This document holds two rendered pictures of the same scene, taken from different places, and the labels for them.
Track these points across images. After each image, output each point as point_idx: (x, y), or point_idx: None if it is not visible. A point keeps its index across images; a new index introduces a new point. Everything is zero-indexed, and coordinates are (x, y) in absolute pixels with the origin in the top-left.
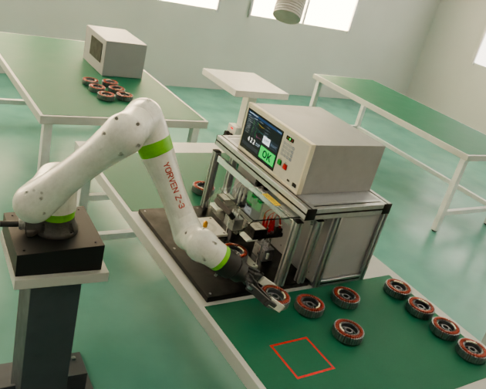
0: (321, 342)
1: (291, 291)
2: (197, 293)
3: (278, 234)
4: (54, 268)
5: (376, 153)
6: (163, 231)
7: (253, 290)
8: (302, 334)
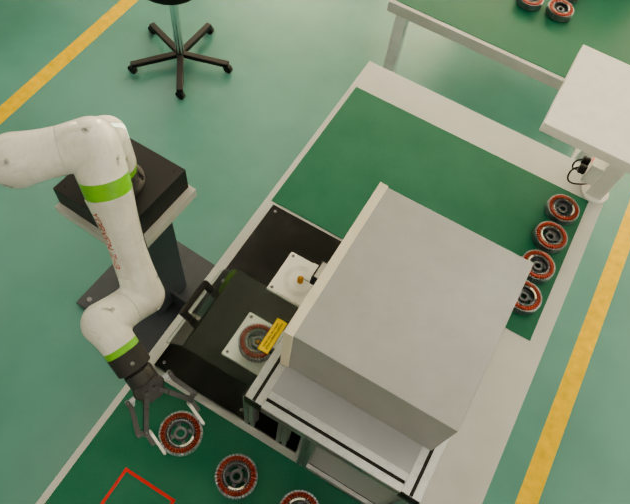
0: None
1: (262, 440)
2: (164, 349)
3: None
4: (87, 218)
5: (436, 425)
6: (250, 251)
7: (129, 410)
8: (176, 493)
